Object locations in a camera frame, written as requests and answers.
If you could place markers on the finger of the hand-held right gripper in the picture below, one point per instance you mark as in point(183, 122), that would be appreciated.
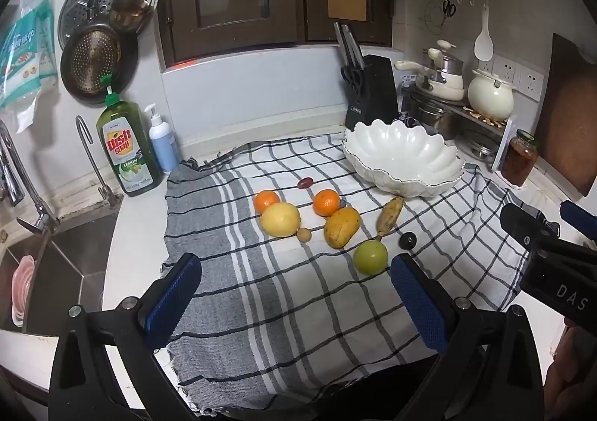
point(580, 218)
point(524, 225)

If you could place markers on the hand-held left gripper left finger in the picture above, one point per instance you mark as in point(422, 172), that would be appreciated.
point(172, 295)

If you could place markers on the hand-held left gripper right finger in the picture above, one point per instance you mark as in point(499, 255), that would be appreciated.
point(419, 309)

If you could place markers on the green round fruit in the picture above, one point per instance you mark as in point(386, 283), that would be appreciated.
point(370, 257)

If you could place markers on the small banana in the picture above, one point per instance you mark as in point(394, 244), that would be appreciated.
point(389, 216)

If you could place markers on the yellow mango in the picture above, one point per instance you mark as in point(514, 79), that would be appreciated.
point(342, 227)

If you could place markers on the yellow lemon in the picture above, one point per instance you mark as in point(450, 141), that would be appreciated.
point(280, 219)

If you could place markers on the white scalloped bowl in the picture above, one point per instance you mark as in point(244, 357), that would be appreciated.
point(401, 155)

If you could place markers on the orange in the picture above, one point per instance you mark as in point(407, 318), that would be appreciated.
point(326, 202)
point(267, 200)

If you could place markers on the person's right hand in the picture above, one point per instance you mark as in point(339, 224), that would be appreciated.
point(576, 369)

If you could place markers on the glass jar of sauce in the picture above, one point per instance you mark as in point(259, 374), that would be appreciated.
point(518, 162)

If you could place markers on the dark round fruit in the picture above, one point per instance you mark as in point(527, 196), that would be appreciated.
point(408, 240)

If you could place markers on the glass pot lid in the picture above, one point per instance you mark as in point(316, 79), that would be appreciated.
point(480, 148)

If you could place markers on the brown cutting board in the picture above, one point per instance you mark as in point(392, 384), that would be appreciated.
point(569, 118)

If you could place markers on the steel sink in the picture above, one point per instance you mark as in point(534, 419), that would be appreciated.
point(70, 262)

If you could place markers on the wooden bead trivet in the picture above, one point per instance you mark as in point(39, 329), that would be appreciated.
point(485, 119)

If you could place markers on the grey checked cloth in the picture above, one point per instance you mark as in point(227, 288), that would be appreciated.
point(289, 309)

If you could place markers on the white ceramic kettle pot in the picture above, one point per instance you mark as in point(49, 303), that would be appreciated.
point(489, 94)

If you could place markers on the small brown longan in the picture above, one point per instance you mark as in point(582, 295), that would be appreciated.
point(304, 234)

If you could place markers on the large stainless steel pot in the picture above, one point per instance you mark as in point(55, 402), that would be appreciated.
point(433, 118)

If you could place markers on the thin curved metal tap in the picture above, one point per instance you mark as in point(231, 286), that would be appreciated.
point(98, 169)

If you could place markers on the white blue pump bottle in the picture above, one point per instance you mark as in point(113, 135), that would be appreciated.
point(163, 146)

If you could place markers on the pink strainer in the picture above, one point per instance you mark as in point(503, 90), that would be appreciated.
point(23, 286)

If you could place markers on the green dish soap bottle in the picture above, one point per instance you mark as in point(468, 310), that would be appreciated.
point(126, 146)

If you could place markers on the white saucepan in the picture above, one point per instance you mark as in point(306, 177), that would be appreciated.
point(443, 90)

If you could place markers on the red grape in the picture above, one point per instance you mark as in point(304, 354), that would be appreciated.
point(304, 182)

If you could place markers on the chrome kitchen faucet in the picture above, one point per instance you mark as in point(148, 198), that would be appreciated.
point(28, 197)

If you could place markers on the small steel pot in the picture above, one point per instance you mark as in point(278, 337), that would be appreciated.
point(450, 64)

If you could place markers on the white rice spoon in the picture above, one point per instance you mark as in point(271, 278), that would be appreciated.
point(483, 46)

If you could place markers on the black knife block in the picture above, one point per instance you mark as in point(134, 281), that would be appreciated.
point(378, 94)

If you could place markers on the black kitchen scissors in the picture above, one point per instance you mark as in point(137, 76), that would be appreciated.
point(353, 78)

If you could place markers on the hanging black scissors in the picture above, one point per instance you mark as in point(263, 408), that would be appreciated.
point(449, 9)

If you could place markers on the dark perforated pan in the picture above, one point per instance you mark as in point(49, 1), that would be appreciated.
point(91, 62)

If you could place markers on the plastic bag package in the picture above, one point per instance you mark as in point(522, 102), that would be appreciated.
point(25, 57)

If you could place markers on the round steel steamer plate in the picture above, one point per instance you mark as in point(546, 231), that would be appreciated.
point(74, 6)

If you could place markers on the white wall sockets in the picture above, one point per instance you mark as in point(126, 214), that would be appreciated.
point(529, 80)

